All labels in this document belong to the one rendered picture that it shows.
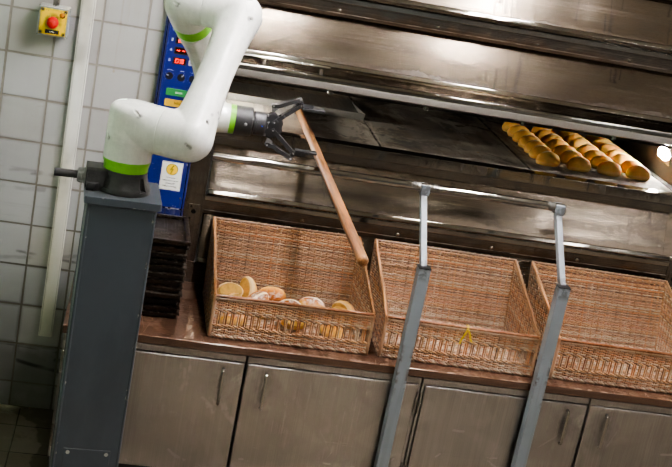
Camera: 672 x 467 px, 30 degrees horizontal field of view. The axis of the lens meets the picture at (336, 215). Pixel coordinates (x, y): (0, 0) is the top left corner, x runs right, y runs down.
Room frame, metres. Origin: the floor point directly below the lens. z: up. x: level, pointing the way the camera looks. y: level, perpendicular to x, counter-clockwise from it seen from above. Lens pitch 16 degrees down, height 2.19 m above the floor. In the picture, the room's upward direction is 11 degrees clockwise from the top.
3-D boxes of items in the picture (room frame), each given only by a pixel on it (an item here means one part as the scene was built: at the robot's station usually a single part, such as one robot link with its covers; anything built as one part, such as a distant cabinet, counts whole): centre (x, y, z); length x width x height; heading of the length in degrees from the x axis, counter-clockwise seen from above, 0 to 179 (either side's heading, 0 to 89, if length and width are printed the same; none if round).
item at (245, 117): (3.81, 0.34, 1.33); 0.12 x 0.06 x 0.09; 10
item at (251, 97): (5.04, 0.27, 1.20); 0.55 x 0.36 x 0.03; 100
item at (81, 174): (3.26, 0.64, 1.23); 0.26 x 0.15 x 0.06; 104
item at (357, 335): (4.14, 0.12, 0.72); 0.56 x 0.49 x 0.28; 101
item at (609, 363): (4.35, -1.07, 0.72); 0.56 x 0.49 x 0.28; 100
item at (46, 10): (4.20, 1.06, 1.46); 0.10 x 0.07 x 0.10; 100
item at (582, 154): (5.04, -0.90, 1.21); 0.61 x 0.48 x 0.06; 10
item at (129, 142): (3.27, 0.57, 1.36); 0.16 x 0.13 x 0.19; 78
